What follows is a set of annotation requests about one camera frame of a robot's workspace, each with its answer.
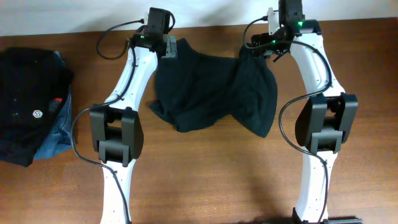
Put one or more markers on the folded blue jeans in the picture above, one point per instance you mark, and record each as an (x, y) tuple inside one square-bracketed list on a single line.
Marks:
[(52, 106)]

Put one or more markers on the black folded garment with logo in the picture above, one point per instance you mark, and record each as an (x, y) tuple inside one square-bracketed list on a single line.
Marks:
[(18, 76)]

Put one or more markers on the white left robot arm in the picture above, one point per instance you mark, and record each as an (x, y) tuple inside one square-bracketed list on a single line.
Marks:
[(116, 129)]

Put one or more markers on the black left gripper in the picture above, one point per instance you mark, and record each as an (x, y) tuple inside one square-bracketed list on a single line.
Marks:
[(160, 46)]

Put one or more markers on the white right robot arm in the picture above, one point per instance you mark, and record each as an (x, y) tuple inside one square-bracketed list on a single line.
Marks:
[(325, 121)]

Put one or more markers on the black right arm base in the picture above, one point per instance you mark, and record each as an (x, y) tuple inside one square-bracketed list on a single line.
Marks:
[(333, 220)]

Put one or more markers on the dark green t-shirt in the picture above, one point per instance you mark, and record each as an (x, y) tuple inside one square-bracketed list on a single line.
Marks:
[(195, 90)]

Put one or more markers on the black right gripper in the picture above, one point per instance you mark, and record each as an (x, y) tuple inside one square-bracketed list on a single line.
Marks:
[(261, 42)]

